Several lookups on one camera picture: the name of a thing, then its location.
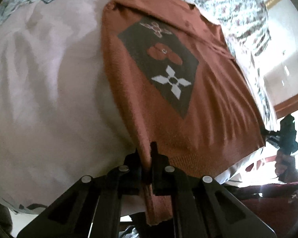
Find right hand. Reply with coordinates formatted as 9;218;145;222
275;149;298;183

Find small floral white quilt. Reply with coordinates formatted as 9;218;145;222
183;0;277;131

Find pink heart-print bed sheet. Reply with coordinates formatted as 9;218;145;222
0;0;138;214

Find rust orange knit sweater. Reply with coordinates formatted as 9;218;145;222
100;0;267;226

